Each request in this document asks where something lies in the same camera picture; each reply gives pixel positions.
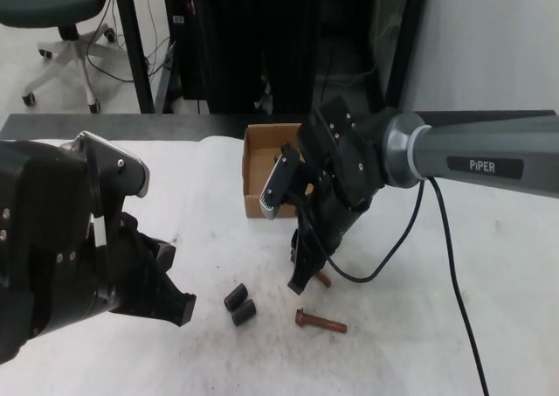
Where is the black desk leg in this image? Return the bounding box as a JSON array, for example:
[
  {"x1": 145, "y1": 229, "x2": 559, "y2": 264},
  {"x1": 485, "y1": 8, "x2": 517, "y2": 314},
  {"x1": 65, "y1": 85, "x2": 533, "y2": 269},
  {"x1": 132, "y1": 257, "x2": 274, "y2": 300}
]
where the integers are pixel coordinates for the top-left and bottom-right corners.
[{"x1": 106, "y1": 0, "x2": 157, "y2": 115}]

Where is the black cylindrical sleeve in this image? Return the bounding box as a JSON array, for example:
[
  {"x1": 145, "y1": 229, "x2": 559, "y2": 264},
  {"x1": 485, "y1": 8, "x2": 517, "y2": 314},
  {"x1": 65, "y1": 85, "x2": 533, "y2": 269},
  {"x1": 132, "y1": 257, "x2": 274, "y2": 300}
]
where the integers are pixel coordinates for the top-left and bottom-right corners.
[
  {"x1": 223, "y1": 283, "x2": 250, "y2": 312},
  {"x1": 231, "y1": 299, "x2": 258, "y2": 327}
]

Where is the office chair with white base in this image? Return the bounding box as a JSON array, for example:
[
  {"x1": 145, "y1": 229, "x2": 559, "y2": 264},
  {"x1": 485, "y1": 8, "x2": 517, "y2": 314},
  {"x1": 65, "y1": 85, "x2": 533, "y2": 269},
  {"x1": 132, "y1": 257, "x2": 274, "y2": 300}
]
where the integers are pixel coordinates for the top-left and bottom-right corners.
[{"x1": 0, "y1": 0, "x2": 118, "y2": 114}]

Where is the open cardboard box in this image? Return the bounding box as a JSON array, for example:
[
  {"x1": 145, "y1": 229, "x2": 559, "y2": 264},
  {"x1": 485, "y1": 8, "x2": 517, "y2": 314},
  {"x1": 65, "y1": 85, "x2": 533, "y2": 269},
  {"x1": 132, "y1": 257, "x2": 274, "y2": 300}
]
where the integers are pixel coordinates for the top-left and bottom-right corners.
[{"x1": 242, "y1": 122, "x2": 316, "y2": 219}]

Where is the long black cable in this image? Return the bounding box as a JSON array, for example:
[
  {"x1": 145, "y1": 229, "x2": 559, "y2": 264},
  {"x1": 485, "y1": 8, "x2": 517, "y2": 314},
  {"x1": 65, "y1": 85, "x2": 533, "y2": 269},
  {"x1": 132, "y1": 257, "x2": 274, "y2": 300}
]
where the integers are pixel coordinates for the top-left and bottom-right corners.
[{"x1": 430, "y1": 176, "x2": 491, "y2": 396}]

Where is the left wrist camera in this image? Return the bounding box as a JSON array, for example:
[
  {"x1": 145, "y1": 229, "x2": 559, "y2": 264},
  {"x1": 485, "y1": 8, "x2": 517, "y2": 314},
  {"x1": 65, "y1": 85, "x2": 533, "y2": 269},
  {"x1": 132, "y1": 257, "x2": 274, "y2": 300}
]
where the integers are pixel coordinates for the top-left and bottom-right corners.
[{"x1": 72, "y1": 130, "x2": 152, "y2": 198}]

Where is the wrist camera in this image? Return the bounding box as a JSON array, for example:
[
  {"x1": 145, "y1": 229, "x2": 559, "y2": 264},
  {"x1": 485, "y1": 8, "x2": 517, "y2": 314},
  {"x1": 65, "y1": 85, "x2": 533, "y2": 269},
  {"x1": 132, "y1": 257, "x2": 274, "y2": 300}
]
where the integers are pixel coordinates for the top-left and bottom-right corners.
[
  {"x1": 259, "y1": 142, "x2": 303, "y2": 220},
  {"x1": 72, "y1": 130, "x2": 152, "y2": 198}
]

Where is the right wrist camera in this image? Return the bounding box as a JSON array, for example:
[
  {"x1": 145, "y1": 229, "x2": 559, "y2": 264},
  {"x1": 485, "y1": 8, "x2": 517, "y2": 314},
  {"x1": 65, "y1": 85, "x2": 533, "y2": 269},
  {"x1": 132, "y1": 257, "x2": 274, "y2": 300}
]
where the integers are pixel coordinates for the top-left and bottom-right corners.
[{"x1": 259, "y1": 142, "x2": 303, "y2": 220}]

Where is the black computer tower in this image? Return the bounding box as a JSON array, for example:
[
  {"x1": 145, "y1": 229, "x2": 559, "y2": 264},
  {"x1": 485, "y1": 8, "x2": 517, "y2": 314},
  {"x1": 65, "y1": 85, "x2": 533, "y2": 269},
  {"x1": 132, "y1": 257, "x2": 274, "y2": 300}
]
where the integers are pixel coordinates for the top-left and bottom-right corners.
[{"x1": 173, "y1": 0, "x2": 213, "y2": 103}]

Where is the black cable with white label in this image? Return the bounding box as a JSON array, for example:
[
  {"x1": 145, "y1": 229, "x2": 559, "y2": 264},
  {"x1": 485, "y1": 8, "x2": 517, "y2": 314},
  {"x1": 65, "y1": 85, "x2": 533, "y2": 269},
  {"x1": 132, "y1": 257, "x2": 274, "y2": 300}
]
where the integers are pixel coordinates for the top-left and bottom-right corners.
[{"x1": 84, "y1": 141, "x2": 109, "y2": 249}]

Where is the looped black cable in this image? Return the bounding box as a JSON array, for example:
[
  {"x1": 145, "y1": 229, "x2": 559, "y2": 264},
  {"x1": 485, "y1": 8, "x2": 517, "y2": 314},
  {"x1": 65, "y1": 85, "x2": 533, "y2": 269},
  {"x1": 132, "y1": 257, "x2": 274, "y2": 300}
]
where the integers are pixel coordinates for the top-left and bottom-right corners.
[{"x1": 294, "y1": 179, "x2": 426, "y2": 283}]

